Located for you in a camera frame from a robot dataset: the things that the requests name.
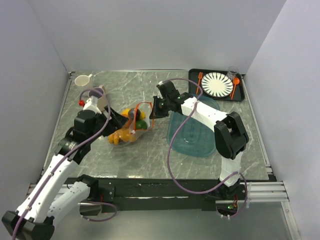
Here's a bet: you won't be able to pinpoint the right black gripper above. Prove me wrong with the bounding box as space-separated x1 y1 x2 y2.
150 95 171 119

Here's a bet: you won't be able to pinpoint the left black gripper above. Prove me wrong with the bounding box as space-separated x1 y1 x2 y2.
87 104 129 143

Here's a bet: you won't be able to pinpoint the yellow corn cob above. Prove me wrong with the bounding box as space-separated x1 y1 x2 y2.
121 108 146 120

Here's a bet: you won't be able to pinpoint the orange dried fruit pieces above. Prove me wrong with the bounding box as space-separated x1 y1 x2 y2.
108 128 133 145

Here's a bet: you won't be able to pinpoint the clear zip top bag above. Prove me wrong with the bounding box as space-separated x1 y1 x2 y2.
118 101 155 145

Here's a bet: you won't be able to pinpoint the green avocado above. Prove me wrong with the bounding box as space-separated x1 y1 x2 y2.
135 120 148 130

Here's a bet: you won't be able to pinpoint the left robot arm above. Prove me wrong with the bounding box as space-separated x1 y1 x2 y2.
1 108 128 240

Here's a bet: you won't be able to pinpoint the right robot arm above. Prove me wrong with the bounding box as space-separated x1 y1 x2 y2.
149 79 249 199

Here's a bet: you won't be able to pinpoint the teal transparent food tray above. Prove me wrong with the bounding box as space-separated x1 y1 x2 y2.
166 96 220 157

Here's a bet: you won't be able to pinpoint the beige mug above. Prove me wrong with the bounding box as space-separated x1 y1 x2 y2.
91 85 108 112

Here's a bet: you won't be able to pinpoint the orange plastic fork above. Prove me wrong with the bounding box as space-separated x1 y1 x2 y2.
196 72 203 95

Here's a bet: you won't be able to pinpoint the white mug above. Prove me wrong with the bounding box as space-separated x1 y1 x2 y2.
74 74 93 89

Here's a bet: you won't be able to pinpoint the white striped plate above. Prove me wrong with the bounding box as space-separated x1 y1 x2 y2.
201 72 234 98

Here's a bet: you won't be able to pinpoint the clear drinking glass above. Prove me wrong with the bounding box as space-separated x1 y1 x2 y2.
226 66 239 81

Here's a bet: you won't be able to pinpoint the orange plastic spoon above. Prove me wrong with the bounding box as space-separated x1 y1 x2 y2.
230 77 240 100

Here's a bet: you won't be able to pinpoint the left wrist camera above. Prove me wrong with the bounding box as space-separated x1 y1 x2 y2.
78 96 102 114

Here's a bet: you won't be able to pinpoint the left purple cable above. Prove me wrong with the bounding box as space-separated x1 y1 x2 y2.
11 87 118 238

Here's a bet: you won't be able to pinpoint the purple cable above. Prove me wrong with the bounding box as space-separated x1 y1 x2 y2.
11 87 118 238
159 78 248 219

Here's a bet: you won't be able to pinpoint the black base frame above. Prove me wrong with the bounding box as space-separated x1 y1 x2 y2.
68 174 251 216

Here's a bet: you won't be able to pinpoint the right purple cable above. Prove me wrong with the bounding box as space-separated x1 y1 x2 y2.
159 78 248 219

